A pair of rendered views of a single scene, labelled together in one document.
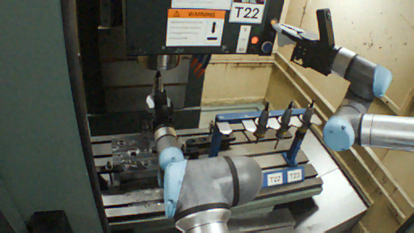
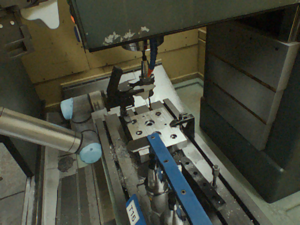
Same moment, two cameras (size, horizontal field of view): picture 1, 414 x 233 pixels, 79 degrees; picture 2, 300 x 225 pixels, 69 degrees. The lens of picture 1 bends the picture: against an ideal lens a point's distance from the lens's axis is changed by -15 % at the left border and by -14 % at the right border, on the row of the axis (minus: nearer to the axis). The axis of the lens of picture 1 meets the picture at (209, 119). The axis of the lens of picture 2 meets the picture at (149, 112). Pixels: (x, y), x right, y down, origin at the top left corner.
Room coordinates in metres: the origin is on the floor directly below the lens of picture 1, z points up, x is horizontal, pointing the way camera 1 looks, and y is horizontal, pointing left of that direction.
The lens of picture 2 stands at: (1.00, -0.56, 1.72)
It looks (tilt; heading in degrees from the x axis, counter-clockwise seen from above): 37 degrees down; 96
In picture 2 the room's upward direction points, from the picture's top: 8 degrees counter-clockwise
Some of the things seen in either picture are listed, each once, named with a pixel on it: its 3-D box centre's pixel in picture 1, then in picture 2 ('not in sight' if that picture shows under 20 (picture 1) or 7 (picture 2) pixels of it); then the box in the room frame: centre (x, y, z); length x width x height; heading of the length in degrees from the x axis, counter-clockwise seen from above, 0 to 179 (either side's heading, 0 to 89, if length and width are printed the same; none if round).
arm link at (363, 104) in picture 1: (352, 110); not in sight; (0.63, -0.37, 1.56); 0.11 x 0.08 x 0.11; 147
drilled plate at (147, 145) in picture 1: (144, 154); (153, 131); (0.92, 0.27, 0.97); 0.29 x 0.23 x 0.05; 111
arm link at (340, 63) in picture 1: (343, 62); not in sight; (0.70, -0.32, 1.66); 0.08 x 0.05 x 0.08; 142
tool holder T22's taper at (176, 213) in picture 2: (287, 114); (172, 213); (1.00, -0.32, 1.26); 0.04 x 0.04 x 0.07
